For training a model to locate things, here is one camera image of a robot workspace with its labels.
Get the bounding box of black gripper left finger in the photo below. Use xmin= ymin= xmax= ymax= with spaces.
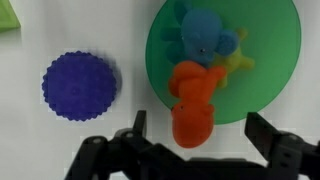
xmin=64 ymin=109 xmax=188 ymax=180

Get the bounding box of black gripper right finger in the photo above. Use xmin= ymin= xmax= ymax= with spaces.
xmin=244 ymin=112 xmax=320 ymax=180

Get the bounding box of orange plush toy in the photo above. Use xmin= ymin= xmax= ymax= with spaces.
xmin=168 ymin=60 xmax=228 ymax=149

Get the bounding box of green plastic bowl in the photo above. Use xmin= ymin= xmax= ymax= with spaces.
xmin=145 ymin=0 xmax=302 ymax=126

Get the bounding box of yellow plush toy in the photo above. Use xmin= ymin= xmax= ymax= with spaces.
xmin=213 ymin=27 xmax=256 ymax=89

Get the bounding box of purple spiky ball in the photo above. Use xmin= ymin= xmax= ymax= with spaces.
xmin=41 ymin=50 xmax=118 ymax=122

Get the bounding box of blue plush octopus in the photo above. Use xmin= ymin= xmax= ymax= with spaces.
xmin=160 ymin=0 xmax=240 ymax=68

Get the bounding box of light green soft cube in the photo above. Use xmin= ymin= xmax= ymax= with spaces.
xmin=0 ymin=0 xmax=22 ymax=33

